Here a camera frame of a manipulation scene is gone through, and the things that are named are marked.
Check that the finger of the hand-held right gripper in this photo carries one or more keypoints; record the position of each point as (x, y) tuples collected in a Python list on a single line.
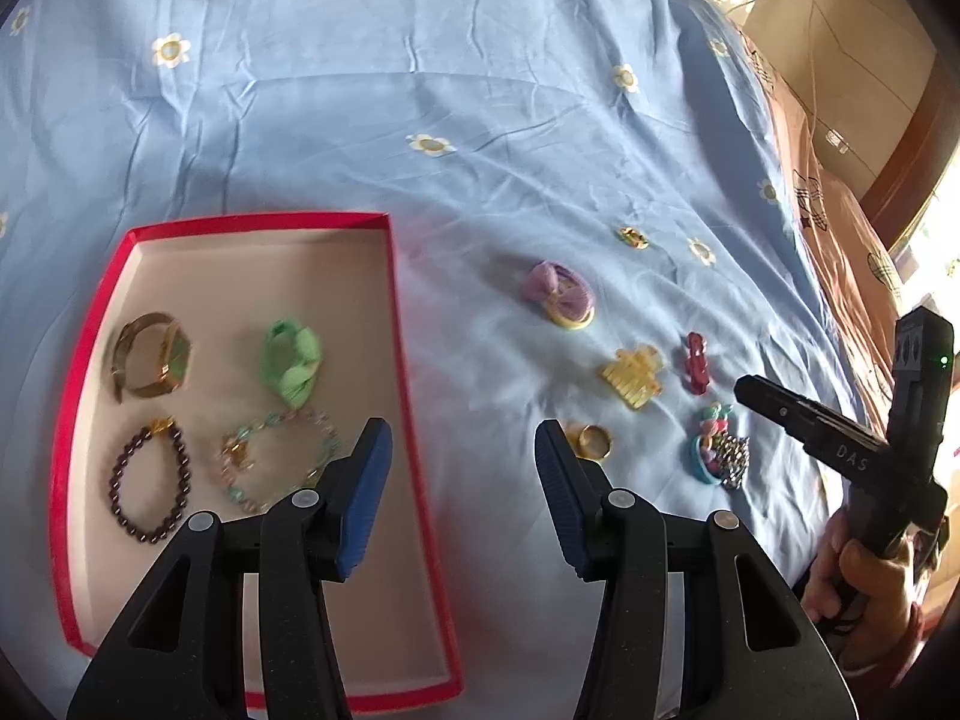
[(795, 412)]

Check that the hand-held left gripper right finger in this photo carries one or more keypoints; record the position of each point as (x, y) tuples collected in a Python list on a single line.
[(562, 502)]

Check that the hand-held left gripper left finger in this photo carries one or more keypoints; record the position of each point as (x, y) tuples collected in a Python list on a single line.
[(367, 495)]

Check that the red hair clip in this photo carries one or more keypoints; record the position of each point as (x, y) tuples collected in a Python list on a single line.
[(696, 364)]

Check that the yellow hair claw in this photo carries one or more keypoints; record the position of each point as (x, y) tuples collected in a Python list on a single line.
[(634, 379)]

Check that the red cardboard box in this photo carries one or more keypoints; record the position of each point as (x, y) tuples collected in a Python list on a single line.
[(360, 330)]

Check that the person's right hand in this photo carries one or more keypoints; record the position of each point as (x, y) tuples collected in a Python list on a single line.
[(877, 585)]

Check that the pink patterned blanket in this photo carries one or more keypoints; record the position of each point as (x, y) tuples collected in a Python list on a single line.
[(832, 240)]

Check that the small gold brooch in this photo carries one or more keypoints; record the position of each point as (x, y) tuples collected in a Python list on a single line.
[(634, 237)]

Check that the gold wrist watch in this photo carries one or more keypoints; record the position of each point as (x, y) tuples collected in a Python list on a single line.
[(154, 356)]

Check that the wooden bed frame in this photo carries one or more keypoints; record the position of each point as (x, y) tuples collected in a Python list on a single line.
[(915, 157)]

